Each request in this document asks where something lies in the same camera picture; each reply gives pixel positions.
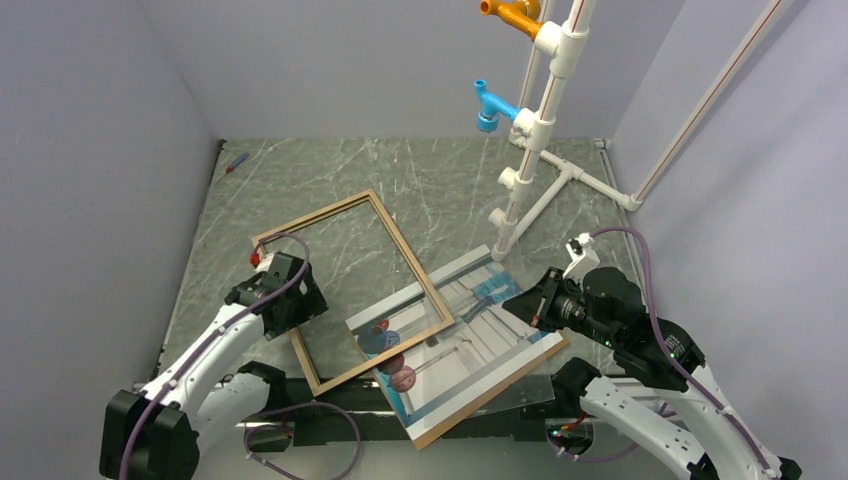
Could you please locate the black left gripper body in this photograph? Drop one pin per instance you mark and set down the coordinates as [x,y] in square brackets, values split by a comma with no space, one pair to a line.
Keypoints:
[302,307]

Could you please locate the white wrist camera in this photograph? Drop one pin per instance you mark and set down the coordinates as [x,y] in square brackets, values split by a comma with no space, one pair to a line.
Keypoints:
[261,260]
[583,257]

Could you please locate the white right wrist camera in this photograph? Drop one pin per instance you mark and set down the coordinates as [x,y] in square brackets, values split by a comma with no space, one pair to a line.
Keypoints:
[583,257]

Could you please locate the aluminium table edge rail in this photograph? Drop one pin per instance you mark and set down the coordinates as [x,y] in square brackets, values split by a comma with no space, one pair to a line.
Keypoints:
[645,260]

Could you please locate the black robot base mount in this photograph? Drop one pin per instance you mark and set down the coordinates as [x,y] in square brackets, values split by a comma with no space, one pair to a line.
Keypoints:
[429,394]

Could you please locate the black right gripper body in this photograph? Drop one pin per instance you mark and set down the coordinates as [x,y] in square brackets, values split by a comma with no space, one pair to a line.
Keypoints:
[564,305]

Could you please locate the blue pipe fitting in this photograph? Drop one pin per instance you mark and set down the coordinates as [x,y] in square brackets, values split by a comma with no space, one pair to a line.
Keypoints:
[492,107]

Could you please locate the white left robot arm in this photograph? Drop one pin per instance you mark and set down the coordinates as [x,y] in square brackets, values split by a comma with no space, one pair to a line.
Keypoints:
[162,430]

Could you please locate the light wooden picture frame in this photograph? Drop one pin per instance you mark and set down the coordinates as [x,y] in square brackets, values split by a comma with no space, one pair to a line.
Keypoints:
[357,258]

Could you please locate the clear acrylic sheet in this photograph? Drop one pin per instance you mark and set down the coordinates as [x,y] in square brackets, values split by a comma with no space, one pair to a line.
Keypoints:
[377,335]

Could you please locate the photo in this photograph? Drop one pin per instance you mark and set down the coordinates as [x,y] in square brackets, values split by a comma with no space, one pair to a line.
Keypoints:
[474,287]

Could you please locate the blue red screwdriver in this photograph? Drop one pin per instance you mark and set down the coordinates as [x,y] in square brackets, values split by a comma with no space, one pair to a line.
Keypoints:
[238,161]

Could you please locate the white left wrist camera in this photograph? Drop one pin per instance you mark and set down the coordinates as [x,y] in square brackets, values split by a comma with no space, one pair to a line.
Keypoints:
[261,260]

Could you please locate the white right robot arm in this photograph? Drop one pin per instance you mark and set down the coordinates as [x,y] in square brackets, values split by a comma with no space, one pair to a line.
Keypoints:
[707,440]

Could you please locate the orange pipe fitting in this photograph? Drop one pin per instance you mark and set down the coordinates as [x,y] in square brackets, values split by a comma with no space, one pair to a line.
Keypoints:
[522,15]

